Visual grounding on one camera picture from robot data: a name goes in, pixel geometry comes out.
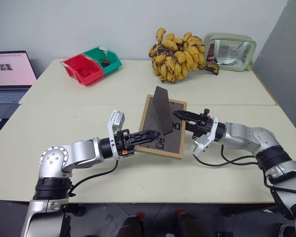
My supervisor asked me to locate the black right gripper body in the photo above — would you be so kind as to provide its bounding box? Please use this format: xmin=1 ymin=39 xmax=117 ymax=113
xmin=191 ymin=108 xmax=213 ymax=140

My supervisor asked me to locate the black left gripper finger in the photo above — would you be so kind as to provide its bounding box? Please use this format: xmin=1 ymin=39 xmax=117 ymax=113
xmin=131 ymin=136 xmax=159 ymax=147
xmin=130 ymin=129 xmax=161 ymax=140

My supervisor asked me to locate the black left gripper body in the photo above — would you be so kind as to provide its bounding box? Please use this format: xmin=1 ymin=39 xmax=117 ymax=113
xmin=113 ymin=129 xmax=136 ymax=157

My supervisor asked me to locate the wooden picture frame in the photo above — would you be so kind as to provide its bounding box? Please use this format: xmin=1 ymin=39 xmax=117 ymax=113
xmin=134 ymin=85 xmax=188 ymax=160

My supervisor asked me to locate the bunch of spotted yellow bananas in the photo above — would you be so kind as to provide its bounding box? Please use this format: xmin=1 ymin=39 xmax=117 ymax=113
xmin=148 ymin=27 xmax=220 ymax=83

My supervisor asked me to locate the clear pouch with beige trim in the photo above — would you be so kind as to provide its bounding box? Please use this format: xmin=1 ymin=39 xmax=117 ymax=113
xmin=203 ymin=32 xmax=258 ymax=73

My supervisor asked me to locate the dark rounded shape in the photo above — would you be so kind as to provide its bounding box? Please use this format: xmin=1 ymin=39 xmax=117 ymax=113
xmin=119 ymin=215 xmax=144 ymax=237

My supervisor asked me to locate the green plastic storage bin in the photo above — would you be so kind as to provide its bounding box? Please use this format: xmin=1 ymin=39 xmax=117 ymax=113
xmin=82 ymin=45 xmax=123 ymax=76

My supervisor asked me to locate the red plastic storage bin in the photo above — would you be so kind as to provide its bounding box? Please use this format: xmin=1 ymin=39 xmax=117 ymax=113
xmin=60 ymin=54 xmax=106 ymax=87

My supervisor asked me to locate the grey partition panel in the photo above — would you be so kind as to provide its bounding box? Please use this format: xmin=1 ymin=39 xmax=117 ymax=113
xmin=252 ymin=0 xmax=296 ymax=147

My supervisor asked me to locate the open laptop with pink screen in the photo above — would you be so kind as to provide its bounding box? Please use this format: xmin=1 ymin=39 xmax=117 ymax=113
xmin=0 ymin=50 xmax=37 ymax=119

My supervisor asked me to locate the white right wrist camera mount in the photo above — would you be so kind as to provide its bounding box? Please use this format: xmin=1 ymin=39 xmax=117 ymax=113
xmin=190 ymin=118 xmax=219 ymax=157

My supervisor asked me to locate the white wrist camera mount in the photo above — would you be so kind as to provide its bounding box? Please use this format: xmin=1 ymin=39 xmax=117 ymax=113
xmin=107 ymin=110 xmax=126 ymax=157
xmin=190 ymin=118 xmax=219 ymax=157

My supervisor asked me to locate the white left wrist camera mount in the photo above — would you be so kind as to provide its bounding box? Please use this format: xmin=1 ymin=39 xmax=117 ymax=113
xmin=107 ymin=110 xmax=126 ymax=157

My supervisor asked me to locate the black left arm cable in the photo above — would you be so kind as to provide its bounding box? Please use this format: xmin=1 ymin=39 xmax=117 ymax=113
xmin=69 ymin=159 xmax=119 ymax=196

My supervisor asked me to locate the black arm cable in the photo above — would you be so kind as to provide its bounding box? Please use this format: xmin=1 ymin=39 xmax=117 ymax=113
xmin=69 ymin=159 xmax=119 ymax=196
xmin=195 ymin=144 xmax=259 ymax=168

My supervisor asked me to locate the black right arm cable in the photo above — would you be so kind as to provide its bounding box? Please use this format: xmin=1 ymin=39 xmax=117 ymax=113
xmin=195 ymin=144 xmax=259 ymax=168

